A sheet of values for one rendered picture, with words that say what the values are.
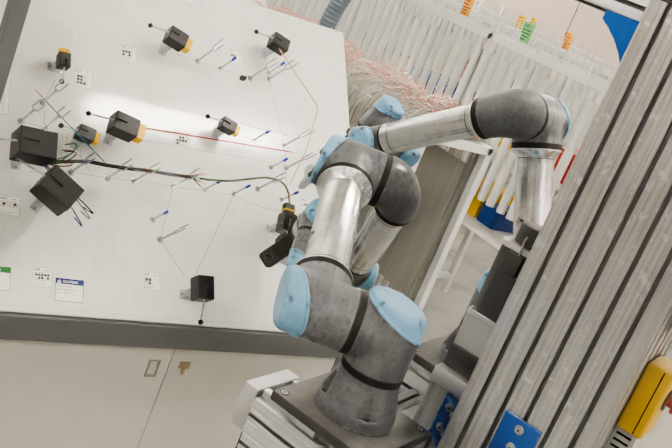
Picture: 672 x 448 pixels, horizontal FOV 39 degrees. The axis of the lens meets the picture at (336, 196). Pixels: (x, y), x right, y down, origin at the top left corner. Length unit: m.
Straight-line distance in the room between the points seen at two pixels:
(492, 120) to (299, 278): 0.69
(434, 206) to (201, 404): 1.29
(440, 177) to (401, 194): 1.60
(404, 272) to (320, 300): 2.03
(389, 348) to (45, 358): 1.07
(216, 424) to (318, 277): 1.23
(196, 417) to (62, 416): 0.39
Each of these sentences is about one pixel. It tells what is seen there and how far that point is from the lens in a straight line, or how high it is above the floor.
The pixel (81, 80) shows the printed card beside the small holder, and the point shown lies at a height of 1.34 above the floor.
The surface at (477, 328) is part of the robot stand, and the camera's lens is 1.83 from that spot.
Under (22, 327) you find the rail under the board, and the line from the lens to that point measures 2.33.
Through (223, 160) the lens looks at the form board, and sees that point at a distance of 2.69.
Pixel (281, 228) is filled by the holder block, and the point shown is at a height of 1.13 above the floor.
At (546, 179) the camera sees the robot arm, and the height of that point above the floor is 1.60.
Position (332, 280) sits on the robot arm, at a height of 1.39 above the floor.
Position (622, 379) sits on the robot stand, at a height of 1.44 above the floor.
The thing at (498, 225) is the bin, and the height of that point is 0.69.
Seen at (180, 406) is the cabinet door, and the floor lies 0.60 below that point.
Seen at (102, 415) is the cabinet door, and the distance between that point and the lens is 2.61.
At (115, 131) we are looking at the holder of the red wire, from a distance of 2.44.
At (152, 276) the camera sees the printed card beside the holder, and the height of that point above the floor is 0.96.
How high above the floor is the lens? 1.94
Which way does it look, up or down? 15 degrees down
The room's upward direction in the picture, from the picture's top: 22 degrees clockwise
